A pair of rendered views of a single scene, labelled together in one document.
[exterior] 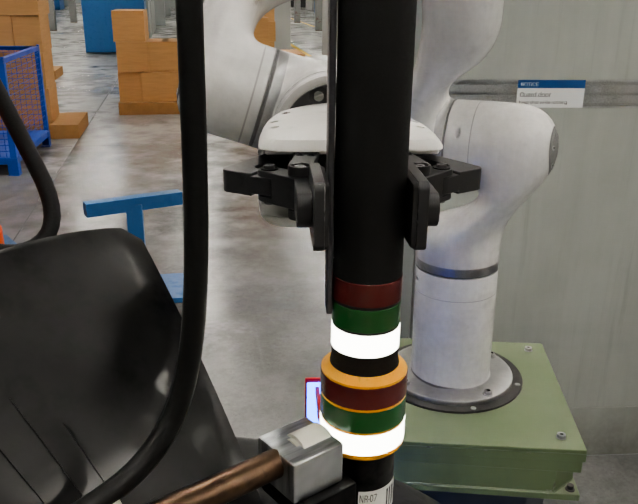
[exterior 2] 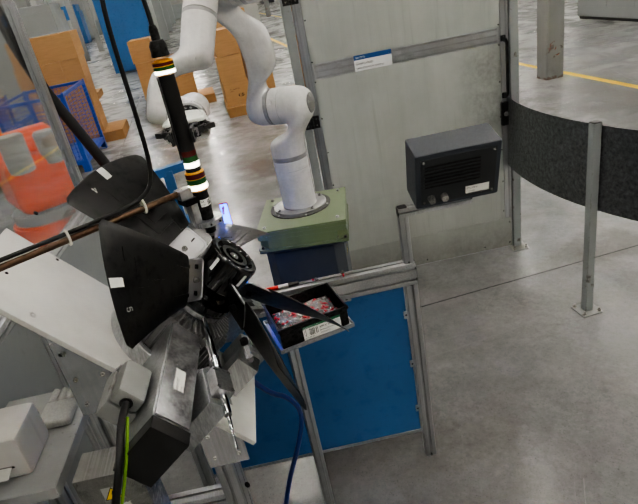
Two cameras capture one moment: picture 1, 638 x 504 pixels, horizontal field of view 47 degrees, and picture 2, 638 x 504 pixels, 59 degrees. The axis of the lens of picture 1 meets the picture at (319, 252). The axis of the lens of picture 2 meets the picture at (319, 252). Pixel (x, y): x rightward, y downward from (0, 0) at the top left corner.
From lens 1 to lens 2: 95 cm
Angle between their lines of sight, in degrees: 6
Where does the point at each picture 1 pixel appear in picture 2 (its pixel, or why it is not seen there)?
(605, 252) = not seen: hidden behind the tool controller
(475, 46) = (265, 68)
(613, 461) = (459, 260)
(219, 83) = (156, 110)
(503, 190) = (292, 122)
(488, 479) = (312, 239)
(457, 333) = (293, 185)
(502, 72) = (343, 54)
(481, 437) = (306, 223)
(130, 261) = (140, 161)
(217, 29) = (152, 94)
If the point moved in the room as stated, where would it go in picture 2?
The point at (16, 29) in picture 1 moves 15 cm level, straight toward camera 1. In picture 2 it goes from (65, 70) to (65, 71)
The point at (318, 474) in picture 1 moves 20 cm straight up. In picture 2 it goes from (186, 195) to (159, 104)
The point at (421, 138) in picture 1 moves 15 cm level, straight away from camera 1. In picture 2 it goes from (198, 117) to (215, 102)
